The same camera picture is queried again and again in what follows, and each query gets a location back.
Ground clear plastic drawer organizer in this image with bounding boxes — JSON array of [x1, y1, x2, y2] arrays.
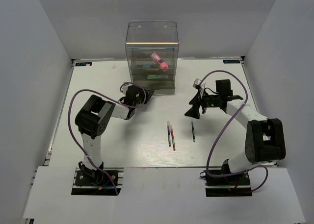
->
[[125, 20, 179, 95]]

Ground right blue table label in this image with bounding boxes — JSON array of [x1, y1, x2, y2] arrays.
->
[[223, 59, 240, 64]]

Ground blue table label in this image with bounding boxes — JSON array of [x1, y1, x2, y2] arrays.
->
[[75, 62, 92, 67], [223, 59, 240, 64]]

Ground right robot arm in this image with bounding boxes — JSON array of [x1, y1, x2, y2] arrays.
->
[[185, 79, 286, 184]]

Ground green pen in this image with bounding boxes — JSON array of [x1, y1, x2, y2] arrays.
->
[[191, 121, 196, 143]]

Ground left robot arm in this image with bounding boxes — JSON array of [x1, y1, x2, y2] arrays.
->
[[75, 83, 155, 184]]

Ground purple pen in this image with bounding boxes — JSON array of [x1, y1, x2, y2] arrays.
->
[[167, 121, 171, 147]]

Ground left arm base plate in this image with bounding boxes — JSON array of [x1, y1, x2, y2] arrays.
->
[[71, 168, 124, 196]]

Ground pink capped clip jar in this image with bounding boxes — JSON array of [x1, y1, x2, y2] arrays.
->
[[151, 51, 169, 72]]

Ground green capped highlighter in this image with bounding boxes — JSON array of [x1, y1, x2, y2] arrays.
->
[[147, 75, 168, 80]]

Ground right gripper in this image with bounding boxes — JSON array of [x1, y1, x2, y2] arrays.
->
[[185, 89, 221, 119]]

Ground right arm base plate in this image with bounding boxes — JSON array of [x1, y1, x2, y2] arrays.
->
[[200, 170, 252, 198]]

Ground red pen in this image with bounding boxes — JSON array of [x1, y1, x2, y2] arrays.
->
[[170, 124, 176, 151]]

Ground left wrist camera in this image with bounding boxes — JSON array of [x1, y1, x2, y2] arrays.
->
[[120, 82, 131, 95]]

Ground left blue table label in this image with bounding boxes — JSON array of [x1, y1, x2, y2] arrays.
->
[[75, 62, 92, 67]]

